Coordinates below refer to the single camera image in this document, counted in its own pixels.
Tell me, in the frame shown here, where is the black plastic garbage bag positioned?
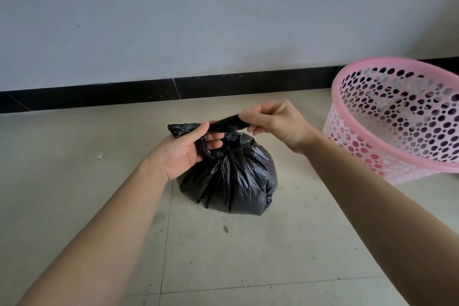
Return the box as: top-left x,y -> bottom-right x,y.
167,113 -> 278,216

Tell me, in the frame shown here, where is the person's right forearm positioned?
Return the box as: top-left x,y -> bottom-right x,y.
301,129 -> 459,306

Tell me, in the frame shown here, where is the pink perforated plastic wastebasket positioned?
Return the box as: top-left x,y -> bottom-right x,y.
322,57 -> 459,185

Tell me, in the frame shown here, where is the person's right hand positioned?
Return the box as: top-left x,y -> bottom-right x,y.
238,99 -> 317,155

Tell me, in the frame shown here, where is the person's left hand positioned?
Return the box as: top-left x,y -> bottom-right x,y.
150,121 -> 225,183

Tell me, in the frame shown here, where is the person's left forearm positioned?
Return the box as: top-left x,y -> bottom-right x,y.
16,157 -> 169,306

